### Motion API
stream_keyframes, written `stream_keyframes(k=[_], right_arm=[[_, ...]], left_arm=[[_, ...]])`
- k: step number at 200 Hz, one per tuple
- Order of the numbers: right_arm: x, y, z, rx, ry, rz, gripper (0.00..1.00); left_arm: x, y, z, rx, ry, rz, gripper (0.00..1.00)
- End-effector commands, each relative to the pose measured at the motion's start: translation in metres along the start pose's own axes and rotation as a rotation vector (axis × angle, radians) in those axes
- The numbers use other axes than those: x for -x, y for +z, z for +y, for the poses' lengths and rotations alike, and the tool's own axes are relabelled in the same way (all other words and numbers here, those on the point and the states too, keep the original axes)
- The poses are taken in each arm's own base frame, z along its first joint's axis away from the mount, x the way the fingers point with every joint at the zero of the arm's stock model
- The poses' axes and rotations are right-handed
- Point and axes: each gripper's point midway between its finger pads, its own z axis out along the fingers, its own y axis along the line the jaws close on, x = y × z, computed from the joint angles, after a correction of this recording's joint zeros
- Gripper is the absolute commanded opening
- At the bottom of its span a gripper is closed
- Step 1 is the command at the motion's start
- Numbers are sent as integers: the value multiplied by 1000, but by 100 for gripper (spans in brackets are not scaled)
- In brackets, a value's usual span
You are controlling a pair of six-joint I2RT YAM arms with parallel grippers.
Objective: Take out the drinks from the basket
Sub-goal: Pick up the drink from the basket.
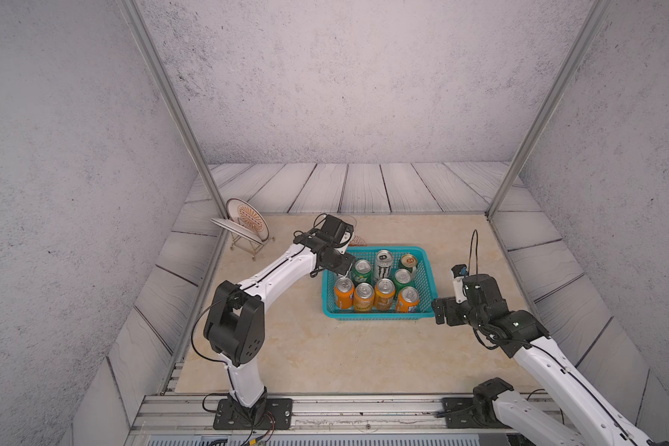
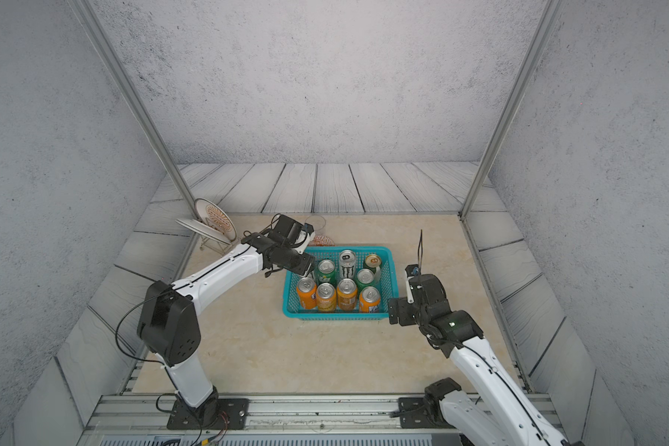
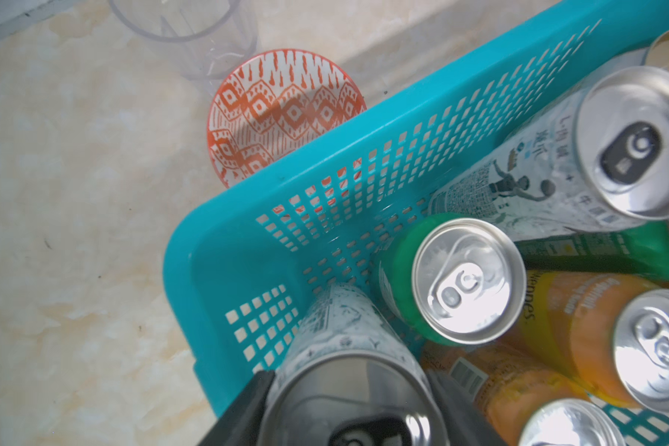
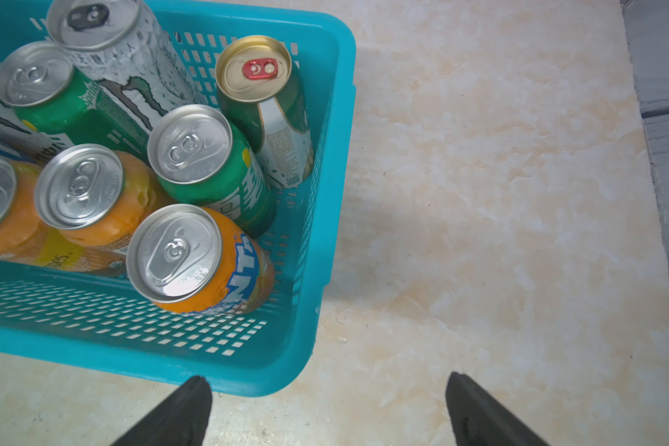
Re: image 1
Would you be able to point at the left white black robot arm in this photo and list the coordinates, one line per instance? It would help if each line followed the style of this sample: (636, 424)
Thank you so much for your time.
(236, 320)

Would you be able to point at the green soda can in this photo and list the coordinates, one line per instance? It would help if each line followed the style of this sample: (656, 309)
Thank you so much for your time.
(402, 278)
(361, 272)

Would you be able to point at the patterned upright plate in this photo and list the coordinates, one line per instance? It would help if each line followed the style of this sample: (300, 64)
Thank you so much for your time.
(244, 214)

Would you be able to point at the aluminium mounting rail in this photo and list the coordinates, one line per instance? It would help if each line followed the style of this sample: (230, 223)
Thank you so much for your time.
(408, 419)

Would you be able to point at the green soda can rear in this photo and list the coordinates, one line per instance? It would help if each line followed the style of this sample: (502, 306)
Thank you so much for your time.
(361, 272)

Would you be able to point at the white monster energy can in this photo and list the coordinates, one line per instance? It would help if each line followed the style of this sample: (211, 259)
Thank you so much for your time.
(383, 265)

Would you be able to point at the green soda can middle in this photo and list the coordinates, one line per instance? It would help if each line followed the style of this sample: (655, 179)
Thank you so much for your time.
(402, 278)

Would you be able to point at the white flat plate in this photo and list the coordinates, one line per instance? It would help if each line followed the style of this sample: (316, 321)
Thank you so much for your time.
(237, 229)

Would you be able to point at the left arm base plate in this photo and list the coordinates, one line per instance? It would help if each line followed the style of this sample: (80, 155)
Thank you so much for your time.
(267, 414)

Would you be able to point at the red patterned bowl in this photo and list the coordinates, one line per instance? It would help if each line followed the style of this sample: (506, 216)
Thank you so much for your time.
(358, 241)

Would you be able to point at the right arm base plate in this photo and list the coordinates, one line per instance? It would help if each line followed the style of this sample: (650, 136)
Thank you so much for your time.
(468, 413)

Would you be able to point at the brown gold drink can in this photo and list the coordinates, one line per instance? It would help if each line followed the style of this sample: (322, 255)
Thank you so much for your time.
(409, 262)

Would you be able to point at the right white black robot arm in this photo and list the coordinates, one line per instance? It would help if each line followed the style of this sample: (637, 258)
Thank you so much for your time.
(478, 303)

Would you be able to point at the aluminium frame post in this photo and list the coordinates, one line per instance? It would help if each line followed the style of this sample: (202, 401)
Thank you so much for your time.
(575, 56)
(149, 52)

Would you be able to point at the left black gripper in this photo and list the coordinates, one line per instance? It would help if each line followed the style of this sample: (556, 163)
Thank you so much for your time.
(347, 263)

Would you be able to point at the right aluminium frame post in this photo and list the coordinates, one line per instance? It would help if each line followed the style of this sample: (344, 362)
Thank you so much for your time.
(575, 56)

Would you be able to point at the orange soda can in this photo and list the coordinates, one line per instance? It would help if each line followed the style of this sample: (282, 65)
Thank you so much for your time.
(364, 297)
(384, 294)
(344, 293)
(408, 300)

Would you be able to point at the left aluminium frame post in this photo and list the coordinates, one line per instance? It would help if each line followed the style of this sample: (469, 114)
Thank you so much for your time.
(149, 52)

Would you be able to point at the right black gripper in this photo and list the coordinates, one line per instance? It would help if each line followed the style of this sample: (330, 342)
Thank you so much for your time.
(450, 310)

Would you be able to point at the wire plate rack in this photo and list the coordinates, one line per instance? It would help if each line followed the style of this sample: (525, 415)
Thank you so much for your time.
(252, 247)

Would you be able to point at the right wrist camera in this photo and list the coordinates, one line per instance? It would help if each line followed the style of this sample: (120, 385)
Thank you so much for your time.
(459, 272)

